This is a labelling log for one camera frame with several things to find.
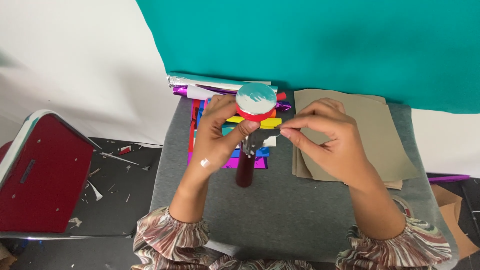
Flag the person's left hand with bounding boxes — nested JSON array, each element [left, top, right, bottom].
[[187, 94, 262, 178]]

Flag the person's right hand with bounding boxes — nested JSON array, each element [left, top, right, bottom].
[[279, 97, 372, 187]]

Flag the dark red bottle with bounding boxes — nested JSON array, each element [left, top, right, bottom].
[[234, 82, 278, 188]]

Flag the silver foil strip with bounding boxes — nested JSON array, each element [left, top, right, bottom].
[[242, 128, 282, 156]]

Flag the brown paper sheet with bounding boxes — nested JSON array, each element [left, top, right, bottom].
[[293, 88, 421, 183], [291, 94, 404, 190]]

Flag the stack of coloured foil sheets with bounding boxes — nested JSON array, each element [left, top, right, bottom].
[[187, 97, 283, 169]]

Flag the purple foil roll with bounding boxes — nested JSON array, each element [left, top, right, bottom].
[[172, 85, 292, 112]]

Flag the grey cushioned stool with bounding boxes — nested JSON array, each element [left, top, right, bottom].
[[149, 92, 460, 264]]

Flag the scattered foil scraps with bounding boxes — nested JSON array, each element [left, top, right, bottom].
[[67, 138, 163, 230]]

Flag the patterned blouse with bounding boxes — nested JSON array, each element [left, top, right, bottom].
[[130, 205, 453, 270]]

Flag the purple foil strip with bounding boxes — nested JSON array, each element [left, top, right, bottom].
[[427, 174, 471, 184]]

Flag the teal backdrop sheet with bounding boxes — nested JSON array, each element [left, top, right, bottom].
[[135, 0, 480, 115]]

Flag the brown cardboard piece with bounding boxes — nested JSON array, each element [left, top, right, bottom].
[[430, 184, 480, 260]]

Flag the white backdrop sheet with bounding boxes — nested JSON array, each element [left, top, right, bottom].
[[0, 0, 480, 178]]

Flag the red chair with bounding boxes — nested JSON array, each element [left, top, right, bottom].
[[0, 109, 136, 241]]

